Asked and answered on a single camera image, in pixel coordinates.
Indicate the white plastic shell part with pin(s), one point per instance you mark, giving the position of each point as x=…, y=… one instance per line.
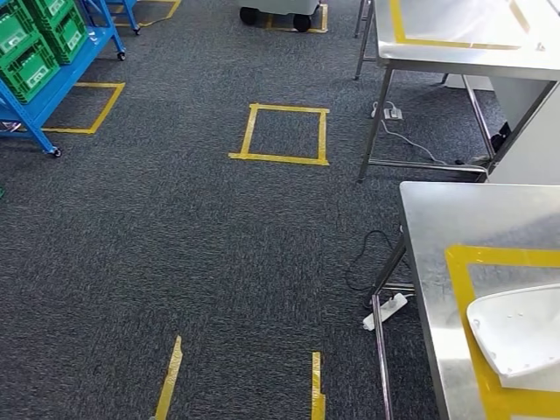
x=516, y=330

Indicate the steel workbench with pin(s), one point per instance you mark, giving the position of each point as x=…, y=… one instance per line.
x=424, y=232
x=437, y=55

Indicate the blue metal shelf rack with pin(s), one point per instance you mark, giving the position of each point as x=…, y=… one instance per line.
x=70, y=81
x=132, y=17

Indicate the white power strip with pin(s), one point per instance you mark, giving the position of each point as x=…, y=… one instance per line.
x=385, y=312

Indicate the grey floor socket box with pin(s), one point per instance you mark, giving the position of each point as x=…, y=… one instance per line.
x=392, y=113

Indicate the grey wheeled cart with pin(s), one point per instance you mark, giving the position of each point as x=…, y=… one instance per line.
x=280, y=6

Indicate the yellow bench tape rectangle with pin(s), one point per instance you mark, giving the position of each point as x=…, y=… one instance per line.
x=398, y=23

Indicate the green plastic crate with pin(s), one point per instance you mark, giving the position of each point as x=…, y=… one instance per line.
x=56, y=40
x=39, y=9
x=17, y=81
x=8, y=14

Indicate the white panel board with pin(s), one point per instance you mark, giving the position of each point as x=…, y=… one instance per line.
x=533, y=151

